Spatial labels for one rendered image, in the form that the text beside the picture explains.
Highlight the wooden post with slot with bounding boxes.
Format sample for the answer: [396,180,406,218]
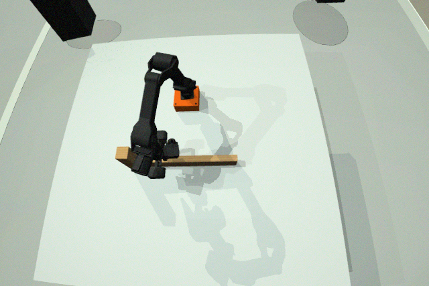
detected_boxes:
[115,147,137,169]

